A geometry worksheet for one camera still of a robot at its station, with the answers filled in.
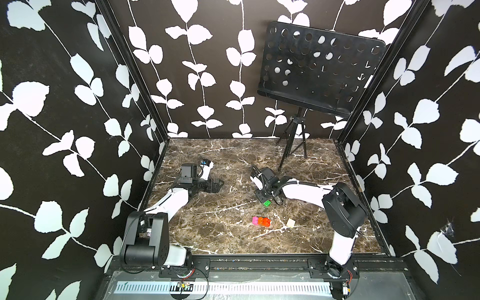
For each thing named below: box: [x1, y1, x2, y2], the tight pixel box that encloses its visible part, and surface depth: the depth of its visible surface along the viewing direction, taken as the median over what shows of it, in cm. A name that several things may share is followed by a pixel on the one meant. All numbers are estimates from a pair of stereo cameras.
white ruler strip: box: [115, 279, 334, 295], surface depth 71 cm
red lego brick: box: [261, 216, 272, 228], surface depth 86 cm
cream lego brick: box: [286, 218, 296, 229], surface depth 87 cm
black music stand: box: [256, 21, 387, 171], surface depth 66 cm
